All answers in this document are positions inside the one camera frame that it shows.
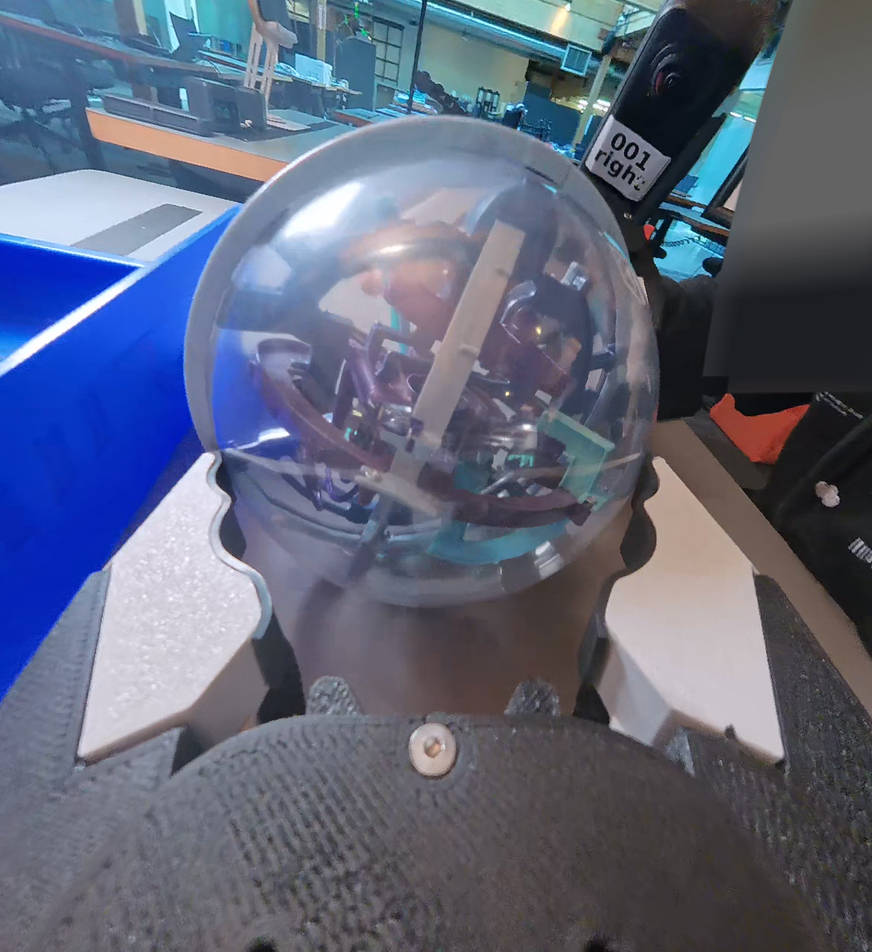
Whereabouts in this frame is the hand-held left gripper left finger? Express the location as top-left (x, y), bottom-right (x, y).
top-left (78, 454), bottom-right (276, 763)

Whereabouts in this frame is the long wooden table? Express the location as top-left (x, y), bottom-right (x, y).
top-left (85, 102), bottom-right (350, 188)

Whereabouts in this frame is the orange fabric piece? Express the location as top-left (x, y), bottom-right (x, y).
top-left (707, 393), bottom-right (812, 467)

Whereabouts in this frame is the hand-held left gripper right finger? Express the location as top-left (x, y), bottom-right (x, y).
top-left (597, 459), bottom-right (786, 764)

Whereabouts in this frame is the clear plastic maze ball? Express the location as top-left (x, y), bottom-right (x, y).
top-left (183, 117), bottom-right (661, 608)

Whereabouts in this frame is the blue plastic bin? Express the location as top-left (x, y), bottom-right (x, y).
top-left (0, 206), bottom-right (243, 745)

